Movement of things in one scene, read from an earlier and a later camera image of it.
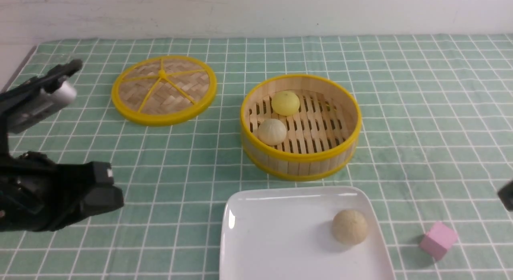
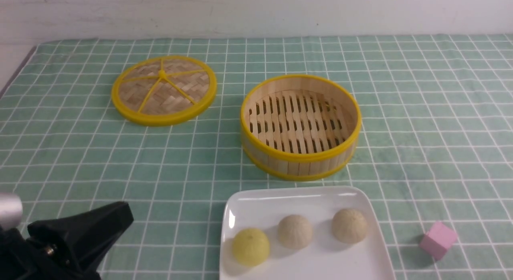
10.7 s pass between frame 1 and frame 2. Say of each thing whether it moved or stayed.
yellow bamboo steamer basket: stayed
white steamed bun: moved
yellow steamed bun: moved
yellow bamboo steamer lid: stayed
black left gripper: moved
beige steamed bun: stayed
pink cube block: stayed
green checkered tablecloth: stayed
